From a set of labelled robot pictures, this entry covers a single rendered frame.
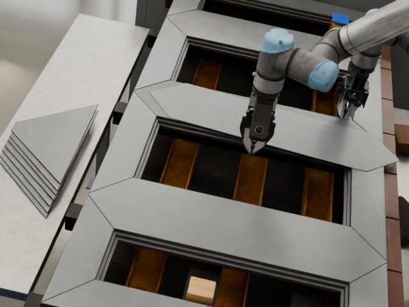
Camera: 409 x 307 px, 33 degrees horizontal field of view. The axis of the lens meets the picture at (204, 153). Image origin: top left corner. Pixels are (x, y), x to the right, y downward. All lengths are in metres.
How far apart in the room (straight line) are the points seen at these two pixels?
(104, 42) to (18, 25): 1.53
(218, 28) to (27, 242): 1.04
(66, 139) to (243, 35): 0.76
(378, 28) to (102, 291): 0.86
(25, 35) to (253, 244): 2.42
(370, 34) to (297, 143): 0.43
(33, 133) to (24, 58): 1.70
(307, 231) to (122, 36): 1.07
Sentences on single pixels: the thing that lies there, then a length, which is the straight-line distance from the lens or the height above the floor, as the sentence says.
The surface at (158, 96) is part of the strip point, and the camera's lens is 2.05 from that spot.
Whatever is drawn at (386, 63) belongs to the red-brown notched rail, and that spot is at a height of 0.83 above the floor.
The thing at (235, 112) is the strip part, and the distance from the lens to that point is 2.04.
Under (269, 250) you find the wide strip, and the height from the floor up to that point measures 0.85.
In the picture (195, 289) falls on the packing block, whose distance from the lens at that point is 1.60.
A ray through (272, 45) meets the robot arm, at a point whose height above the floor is 1.21.
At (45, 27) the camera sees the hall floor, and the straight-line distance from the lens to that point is 3.91.
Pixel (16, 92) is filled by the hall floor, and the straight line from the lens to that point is 3.44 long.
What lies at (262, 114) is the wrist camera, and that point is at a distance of 1.76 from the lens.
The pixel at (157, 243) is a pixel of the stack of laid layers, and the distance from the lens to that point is 1.65.
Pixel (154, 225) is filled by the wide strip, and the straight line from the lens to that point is 1.67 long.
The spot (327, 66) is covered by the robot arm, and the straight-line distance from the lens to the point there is 1.66.
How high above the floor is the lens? 2.08
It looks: 41 degrees down
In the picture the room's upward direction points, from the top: 11 degrees clockwise
